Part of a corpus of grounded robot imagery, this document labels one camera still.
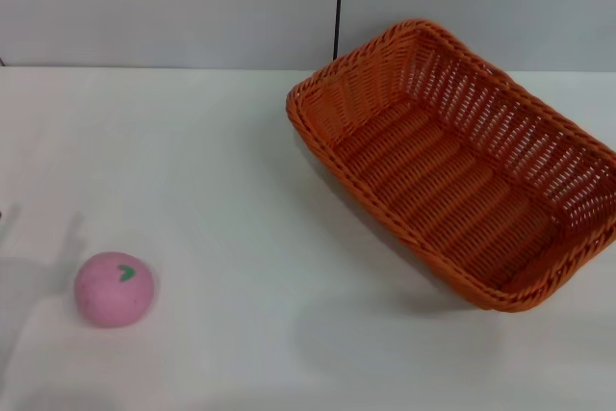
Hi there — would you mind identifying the orange woven plastic basket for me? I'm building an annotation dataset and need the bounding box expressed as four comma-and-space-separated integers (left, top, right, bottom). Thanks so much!
285, 18, 616, 314

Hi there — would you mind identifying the pink peach toy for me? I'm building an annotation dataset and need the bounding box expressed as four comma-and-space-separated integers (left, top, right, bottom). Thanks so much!
73, 250, 156, 330

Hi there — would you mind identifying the black vertical wall strip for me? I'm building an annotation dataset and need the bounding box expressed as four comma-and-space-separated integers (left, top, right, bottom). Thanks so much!
331, 0, 347, 64

